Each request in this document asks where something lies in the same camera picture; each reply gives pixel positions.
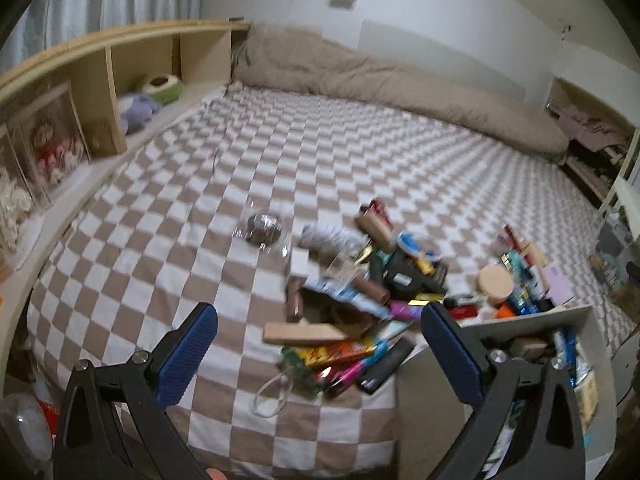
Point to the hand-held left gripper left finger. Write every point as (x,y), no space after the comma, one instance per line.
(187,355)

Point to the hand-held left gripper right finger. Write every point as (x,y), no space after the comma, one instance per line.
(452,355)

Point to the white storage container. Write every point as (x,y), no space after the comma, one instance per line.
(525,317)

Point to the long wooden block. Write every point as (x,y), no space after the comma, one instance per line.
(305,333)

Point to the blue white plastic pouch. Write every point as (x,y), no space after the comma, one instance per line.
(345,297)

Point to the yellow orange tiger packet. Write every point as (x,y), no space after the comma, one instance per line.
(330,352)

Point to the lilac box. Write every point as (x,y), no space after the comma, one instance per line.
(561,284)

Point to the brown item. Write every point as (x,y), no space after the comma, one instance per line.
(260,227)

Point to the person's left hand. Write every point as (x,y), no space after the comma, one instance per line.
(215,474)

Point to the purple tube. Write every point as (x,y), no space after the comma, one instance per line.
(407,309)

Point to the dark grey marker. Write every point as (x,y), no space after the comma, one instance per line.
(387,365)

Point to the orange marker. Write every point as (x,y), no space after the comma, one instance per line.
(505,311)

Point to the round wooden disc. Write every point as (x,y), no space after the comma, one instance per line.
(496,284)

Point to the black device with white window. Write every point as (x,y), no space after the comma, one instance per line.
(410,277)

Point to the pink marker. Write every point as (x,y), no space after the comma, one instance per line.
(352,372)

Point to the brown cylinder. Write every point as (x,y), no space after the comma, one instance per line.
(372,290)
(295,300)

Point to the small white box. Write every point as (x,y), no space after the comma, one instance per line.
(299,260)

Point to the wooden oval block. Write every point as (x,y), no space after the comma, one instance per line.
(375,230)

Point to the red box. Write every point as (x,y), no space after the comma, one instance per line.
(50,417)

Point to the grey fuzzy pouch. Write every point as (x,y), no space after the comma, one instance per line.
(325,237)

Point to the clear plastic dome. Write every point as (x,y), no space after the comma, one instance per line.
(22,430)

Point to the white doll display case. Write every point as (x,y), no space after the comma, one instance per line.
(15,200)

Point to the checkered bed sheet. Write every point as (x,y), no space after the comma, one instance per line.
(300,150)

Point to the red doll display case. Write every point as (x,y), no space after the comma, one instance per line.
(55,150)

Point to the purple plush toy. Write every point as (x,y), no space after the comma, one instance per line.
(137,112)

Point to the pink folded cloth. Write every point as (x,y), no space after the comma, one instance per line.
(590,127)

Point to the wooden side shelf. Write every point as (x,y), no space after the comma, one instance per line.
(595,105)

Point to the beige duvet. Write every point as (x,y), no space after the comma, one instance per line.
(375,75)

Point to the wooden headboard shelf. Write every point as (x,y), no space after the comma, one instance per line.
(145,40)

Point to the pale curtain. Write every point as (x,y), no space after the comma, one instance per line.
(75,0)

